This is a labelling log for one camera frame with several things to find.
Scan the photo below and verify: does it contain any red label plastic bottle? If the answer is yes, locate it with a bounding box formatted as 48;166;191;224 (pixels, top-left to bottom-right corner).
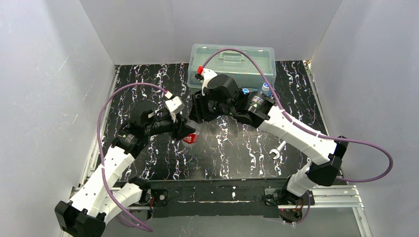
182;120;201;147

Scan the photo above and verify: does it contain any blue label plastic bottle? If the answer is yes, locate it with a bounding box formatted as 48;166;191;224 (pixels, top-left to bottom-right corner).
260;83;272;97

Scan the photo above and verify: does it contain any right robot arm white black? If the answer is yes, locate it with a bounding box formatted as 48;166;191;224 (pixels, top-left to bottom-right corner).
189;69;347;197

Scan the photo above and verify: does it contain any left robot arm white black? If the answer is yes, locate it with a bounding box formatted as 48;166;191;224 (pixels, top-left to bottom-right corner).
54;102;195;237

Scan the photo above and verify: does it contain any translucent plastic storage box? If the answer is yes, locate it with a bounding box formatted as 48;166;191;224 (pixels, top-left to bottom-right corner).
187;44;276;92

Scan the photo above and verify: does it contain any silver open-end wrench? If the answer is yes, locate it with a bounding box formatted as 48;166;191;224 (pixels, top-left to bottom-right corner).
269;141;287;160

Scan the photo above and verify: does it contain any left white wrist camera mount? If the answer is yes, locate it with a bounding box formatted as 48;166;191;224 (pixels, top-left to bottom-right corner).
165;91;185;122

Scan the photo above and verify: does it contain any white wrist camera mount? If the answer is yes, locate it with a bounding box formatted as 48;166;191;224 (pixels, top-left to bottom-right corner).
195;66;217;95
165;91;185;122

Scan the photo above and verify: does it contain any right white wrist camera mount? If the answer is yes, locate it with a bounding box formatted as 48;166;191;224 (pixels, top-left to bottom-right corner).
195;66;217;95

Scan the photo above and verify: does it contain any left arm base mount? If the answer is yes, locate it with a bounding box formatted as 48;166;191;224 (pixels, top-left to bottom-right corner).
131;189;168;207

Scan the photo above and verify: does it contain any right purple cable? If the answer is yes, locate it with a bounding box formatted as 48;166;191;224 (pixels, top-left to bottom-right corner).
201;48;394;226

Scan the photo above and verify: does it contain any purple cable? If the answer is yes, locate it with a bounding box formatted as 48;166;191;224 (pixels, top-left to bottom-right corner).
201;48;394;226
96;82;171;233

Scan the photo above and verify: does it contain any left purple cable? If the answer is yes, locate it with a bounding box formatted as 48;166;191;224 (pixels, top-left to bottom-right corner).
96;82;171;233

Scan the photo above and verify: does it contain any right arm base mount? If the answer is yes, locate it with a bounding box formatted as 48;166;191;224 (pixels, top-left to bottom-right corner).
262;188;315;225

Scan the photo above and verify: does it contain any aluminium frame rail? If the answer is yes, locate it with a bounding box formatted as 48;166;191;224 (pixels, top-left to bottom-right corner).
65;186;373;237

